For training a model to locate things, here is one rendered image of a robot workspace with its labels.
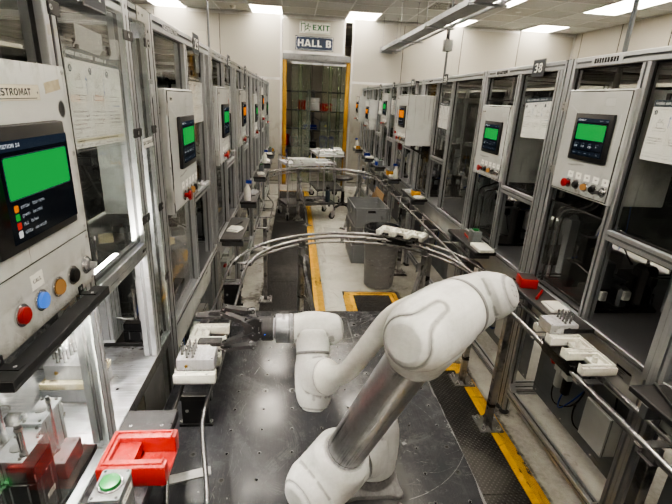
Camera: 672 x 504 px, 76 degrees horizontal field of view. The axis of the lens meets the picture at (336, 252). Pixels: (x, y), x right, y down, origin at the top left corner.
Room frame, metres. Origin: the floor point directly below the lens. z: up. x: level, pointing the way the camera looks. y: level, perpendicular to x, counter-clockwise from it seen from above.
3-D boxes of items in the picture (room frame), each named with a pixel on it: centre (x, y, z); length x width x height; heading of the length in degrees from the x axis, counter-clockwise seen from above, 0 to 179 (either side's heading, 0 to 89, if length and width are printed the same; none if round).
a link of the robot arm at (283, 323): (1.18, 0.15, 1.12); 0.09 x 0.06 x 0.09; 6
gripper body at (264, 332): (1.17, 0.22, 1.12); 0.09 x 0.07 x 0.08; 96
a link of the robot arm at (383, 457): (1.05, -0.13, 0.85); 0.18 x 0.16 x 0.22; 139
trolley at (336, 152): (8.10, 0.23, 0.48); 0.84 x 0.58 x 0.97; 14
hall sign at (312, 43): (9.42, 0.63, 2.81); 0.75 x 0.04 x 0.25; 96
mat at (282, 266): (5.83, 0.61, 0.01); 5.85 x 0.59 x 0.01; 6
